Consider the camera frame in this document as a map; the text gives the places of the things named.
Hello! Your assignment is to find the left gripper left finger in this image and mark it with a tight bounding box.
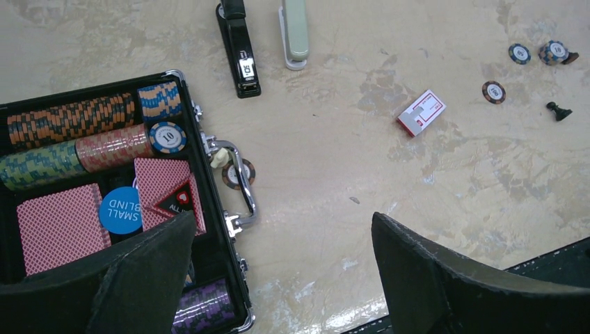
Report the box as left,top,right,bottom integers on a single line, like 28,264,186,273
1,212,196,333

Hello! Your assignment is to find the green staple case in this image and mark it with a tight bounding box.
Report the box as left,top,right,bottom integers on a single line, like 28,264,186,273
278,0,310,71

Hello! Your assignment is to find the white chess pawn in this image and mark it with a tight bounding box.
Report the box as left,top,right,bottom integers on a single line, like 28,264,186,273
210,148,231,169

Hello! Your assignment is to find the small staple box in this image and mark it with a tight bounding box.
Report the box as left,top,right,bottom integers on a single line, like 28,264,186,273
397,89,447,137

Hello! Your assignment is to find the poker chip under handle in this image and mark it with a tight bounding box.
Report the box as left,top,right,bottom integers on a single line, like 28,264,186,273
221,158,257,191

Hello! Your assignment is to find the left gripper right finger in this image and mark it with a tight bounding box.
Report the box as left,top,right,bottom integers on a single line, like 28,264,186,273
371,212,589,333

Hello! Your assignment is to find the black poker chip case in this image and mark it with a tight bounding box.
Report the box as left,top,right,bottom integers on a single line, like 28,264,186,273
1,70,257,333

